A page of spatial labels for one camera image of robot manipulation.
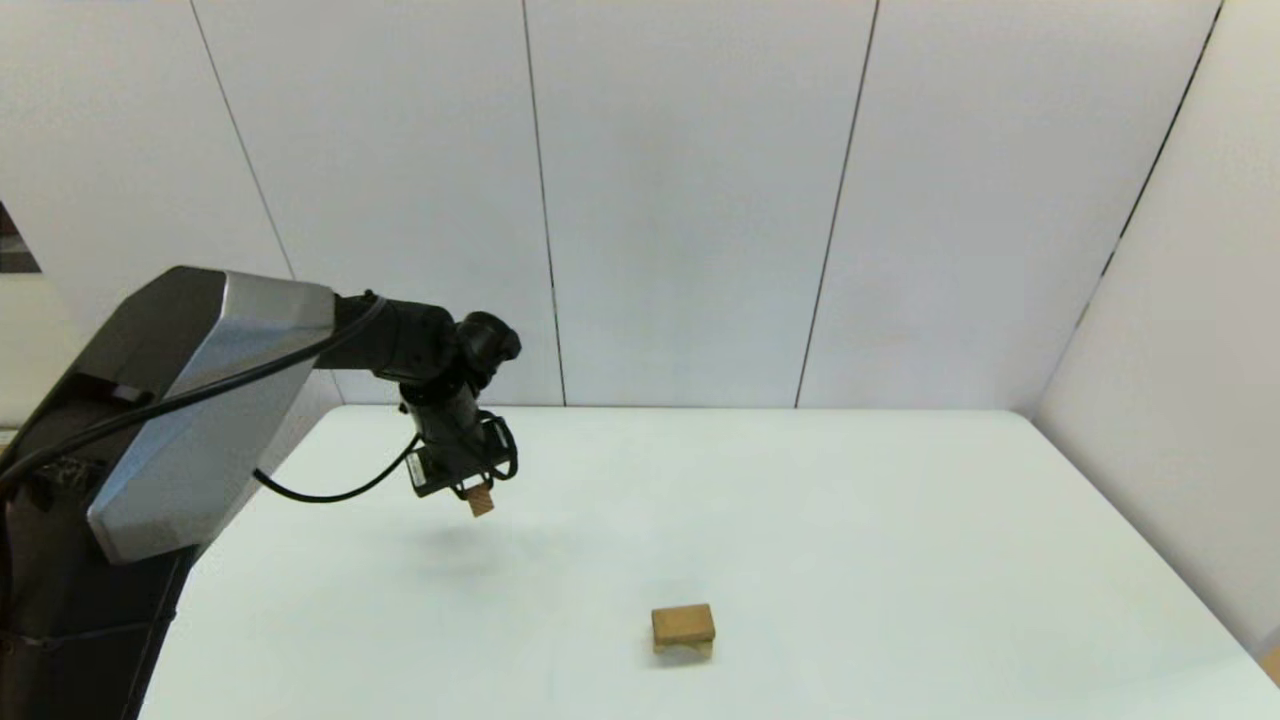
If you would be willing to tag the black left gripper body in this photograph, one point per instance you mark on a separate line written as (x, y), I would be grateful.
(450, 465)

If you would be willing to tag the triangular wooden building block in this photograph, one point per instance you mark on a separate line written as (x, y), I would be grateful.
(481, 500)

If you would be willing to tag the rectangular wooden building block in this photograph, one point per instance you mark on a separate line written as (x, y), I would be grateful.
(684, 623)

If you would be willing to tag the arched wooden building block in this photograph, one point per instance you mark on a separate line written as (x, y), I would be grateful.
(684, 652)

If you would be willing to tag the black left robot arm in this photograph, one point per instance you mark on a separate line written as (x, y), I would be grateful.
(200, 400)

